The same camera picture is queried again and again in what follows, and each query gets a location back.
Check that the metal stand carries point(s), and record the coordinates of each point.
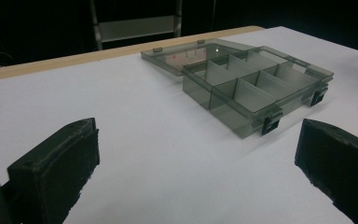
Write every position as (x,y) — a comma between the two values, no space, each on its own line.
(136,26)

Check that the grey transparent compartment box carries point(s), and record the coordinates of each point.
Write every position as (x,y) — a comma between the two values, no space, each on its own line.
(245,84)

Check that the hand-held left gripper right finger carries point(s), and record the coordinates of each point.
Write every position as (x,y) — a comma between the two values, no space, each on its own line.
(338,161)

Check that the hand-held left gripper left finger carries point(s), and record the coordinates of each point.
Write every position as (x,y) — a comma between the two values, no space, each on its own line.
(52,174)

